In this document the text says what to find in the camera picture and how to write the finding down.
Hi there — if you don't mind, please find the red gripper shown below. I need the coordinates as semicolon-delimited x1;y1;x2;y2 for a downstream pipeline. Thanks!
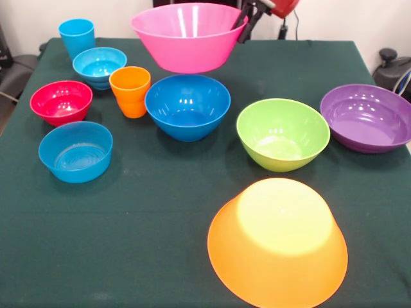
232;0;301;44

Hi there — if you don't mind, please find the large pink bowl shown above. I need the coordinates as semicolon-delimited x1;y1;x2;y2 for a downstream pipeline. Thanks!
130;3;249;75

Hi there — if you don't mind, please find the large orange bowl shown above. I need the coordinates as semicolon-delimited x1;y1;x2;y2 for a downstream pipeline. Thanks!
207;177;349;308

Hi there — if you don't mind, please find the green bowl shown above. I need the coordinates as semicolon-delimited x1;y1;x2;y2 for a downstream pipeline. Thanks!
236;98;331;173

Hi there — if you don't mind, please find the orange cup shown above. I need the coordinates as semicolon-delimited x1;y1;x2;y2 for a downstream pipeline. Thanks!
109;65;152;119

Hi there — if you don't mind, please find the small ribbed cyan bowl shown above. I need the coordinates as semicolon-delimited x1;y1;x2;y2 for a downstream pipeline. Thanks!
72;46;128;90

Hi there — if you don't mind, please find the purple bowl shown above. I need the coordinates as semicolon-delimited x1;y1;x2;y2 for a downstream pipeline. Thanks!
319;83;411;154

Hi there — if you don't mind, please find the blue cup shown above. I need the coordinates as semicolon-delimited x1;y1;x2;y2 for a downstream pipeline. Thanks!
58;18;96;62

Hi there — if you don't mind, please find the small crimson bowl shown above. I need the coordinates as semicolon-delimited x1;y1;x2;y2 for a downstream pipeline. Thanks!
29;80;94;127

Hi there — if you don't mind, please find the translucent blue bowl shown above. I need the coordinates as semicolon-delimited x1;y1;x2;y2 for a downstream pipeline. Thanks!
38;121;114;184

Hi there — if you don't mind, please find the dark green tablecloth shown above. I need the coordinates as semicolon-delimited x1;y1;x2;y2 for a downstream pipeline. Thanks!
0;37;411;308

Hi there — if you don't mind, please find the black hanging cable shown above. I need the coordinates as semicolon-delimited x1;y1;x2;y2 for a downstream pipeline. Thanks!
277;9;301;41

